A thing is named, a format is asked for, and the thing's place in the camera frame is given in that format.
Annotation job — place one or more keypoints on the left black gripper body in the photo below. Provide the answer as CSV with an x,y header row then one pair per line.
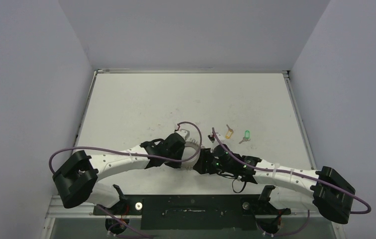
x,y
178,156

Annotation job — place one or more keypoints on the metal disc with key rings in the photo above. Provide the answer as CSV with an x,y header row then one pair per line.
x,y
190,155

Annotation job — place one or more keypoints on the key with yellow tag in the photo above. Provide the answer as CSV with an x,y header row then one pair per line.
x,y
229,133

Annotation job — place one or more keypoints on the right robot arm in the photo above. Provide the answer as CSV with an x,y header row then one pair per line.
x,y
324,191

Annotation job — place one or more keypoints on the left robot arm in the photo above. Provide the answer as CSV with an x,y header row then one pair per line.
x,y
78,179

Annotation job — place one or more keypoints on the key with green tag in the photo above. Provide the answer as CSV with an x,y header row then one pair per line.
x,y
246,137

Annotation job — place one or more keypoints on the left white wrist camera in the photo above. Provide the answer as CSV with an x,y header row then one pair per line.
x,y
184,133

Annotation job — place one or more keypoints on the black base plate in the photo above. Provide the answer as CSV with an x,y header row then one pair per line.
x,y
199,212

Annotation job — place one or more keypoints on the aluminium frame rail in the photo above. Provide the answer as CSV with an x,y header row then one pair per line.
x,y
86,210

